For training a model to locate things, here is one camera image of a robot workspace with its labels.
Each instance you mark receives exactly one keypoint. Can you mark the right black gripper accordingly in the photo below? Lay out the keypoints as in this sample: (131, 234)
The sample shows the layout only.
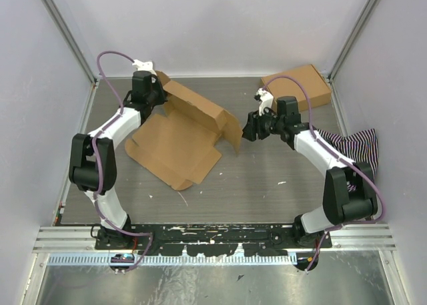
(253, 125)

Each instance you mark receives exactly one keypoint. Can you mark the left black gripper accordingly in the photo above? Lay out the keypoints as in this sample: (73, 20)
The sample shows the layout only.
(157, 83)

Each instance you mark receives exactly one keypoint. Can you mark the cardboard box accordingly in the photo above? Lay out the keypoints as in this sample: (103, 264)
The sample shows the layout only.
(179, 146)
(282, 84)

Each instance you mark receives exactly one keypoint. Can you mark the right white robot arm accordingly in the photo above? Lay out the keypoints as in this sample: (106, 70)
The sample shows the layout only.
(348, 194)

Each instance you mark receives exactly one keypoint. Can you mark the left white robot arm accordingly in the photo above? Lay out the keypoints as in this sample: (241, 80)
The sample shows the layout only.
(93, 168)

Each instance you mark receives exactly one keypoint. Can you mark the folded closed cardboard box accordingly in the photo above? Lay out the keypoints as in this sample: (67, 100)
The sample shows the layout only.
(282, 84)

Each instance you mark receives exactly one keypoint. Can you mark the striped purple black cloth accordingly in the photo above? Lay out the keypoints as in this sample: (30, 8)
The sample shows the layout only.
(360, 147)

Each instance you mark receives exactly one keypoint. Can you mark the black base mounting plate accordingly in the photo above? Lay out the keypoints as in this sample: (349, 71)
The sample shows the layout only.
(209, 239)

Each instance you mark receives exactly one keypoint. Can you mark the small green circuit board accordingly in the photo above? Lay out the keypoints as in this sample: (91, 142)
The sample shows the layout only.
(126, 258)

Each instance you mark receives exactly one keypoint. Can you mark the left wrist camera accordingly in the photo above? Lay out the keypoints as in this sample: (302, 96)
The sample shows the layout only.
(143, 66)

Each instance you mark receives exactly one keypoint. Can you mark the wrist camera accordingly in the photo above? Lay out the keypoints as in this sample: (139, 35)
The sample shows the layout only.
(265, 101)
(143, 66)

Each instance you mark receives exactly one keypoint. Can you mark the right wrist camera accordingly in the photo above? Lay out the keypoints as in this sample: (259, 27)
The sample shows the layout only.
(265, 101)

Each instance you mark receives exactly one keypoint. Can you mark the left aluminium corner post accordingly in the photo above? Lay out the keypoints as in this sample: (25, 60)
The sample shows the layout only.
(61, 24)

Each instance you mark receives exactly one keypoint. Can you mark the aluminium corner post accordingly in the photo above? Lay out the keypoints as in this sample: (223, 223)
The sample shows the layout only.
(355, 33)
(61, 24)

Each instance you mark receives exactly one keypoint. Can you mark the aluminium front rail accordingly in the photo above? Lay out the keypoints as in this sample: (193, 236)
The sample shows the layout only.
(78, 238)

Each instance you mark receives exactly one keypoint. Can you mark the right aluminium corner post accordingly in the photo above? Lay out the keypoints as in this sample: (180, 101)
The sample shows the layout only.
(355, 33)

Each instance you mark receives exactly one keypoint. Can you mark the white slotted cable duct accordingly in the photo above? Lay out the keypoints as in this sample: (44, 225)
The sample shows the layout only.
(98, 259)

